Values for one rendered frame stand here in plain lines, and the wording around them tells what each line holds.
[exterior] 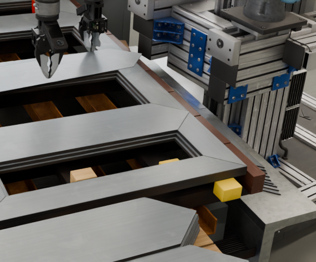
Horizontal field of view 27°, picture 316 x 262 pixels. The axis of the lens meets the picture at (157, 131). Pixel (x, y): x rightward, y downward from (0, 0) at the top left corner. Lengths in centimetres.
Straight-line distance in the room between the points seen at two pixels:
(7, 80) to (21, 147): 43
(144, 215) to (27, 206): 28
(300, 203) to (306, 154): 122
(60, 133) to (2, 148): 18
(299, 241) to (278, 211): 104
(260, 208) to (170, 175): 34
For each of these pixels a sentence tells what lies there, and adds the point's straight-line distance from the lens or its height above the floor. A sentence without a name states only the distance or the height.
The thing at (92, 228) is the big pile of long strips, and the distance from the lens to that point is 153.
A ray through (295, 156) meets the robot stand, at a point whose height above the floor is 21.
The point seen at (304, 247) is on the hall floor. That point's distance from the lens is 296.
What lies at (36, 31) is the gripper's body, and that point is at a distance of 208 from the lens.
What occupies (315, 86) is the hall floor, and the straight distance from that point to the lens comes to 446.
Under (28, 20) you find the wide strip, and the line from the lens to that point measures 273.
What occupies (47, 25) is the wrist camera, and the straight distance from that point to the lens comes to 203.
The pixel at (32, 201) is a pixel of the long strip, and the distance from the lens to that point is 162.
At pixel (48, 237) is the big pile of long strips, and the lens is 151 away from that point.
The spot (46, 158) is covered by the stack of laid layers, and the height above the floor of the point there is 83.
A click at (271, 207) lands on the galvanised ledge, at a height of 68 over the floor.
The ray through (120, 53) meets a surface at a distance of 244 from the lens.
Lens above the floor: 180
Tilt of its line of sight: 30 degrees down
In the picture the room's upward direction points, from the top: 5 degrees clockwise
